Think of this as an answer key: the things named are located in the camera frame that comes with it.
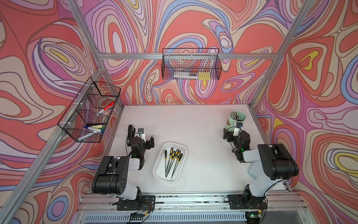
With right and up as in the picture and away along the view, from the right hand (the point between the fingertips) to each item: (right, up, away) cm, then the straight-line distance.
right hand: (231, 131), depth 96 cm
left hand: (-59, -3, -3) cm, 60 cm away
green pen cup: (+1, +10, -6) cm, 12 cm away
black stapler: (-71, -1, +3) cm, 71 cm away
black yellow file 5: (-37, -19, -8) cm, 42 cm away
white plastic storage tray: (-49, -24, -11) cm, 56 cm away
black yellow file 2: (-43, -16, -5) cm, 46 cm away
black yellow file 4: (-39, -16, -6) cm, 43 cm away
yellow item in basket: (-20, +38, -5) cm, 43 cm away
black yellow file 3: (-41, -15, -5) cm, 43 cm away
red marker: (-77, +15, -19) cm, 81 cm away
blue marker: (-80, +4, -26) cm, 85 cm away
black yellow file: (-46, -17, -7) cm, 49 cm away
